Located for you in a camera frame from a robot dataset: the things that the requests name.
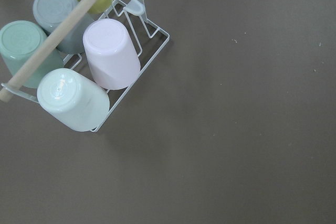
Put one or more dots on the green plastic cup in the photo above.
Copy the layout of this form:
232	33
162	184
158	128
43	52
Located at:
19	40

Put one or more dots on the pink plastic cup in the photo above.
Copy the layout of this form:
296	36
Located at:
111	55

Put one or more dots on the grey plastic cup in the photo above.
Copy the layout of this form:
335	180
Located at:
49	14

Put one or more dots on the wooden rack handle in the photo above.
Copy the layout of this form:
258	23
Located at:
43	51

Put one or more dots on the white plastic cup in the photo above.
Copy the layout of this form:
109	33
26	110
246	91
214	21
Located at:
73	99

